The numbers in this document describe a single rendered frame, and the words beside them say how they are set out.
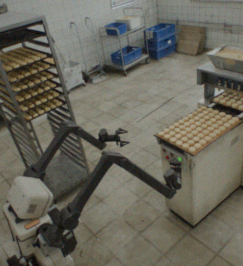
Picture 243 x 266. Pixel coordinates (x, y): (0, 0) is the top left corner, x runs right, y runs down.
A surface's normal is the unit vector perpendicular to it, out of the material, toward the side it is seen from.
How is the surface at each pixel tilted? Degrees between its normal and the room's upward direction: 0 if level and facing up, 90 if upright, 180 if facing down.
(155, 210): 0
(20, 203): 47
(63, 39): 90
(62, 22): 90
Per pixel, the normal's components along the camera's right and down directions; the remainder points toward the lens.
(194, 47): -0.74, 0.09
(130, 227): -0.15, -0.82
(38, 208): 0.62, 0.36
